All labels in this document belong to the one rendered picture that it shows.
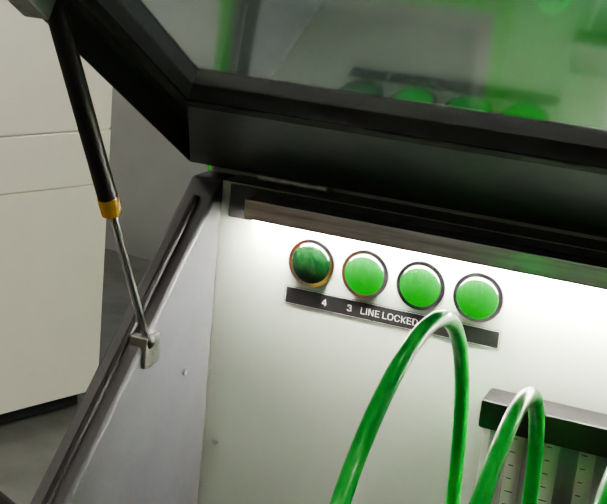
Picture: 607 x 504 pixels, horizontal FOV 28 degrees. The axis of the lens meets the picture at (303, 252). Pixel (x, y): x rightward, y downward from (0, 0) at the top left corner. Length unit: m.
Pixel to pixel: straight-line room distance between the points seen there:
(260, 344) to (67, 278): 2.79
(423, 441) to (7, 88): 2.69
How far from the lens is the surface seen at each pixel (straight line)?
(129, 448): 1.24
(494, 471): 0.90
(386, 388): 0.89
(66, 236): 4.04
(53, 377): 4.18
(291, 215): 1.24
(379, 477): 1.32
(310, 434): 1.33
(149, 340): 1.21
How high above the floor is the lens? 1.74
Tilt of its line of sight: 16 degrees down
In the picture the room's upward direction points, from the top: 6 degrees clockwise
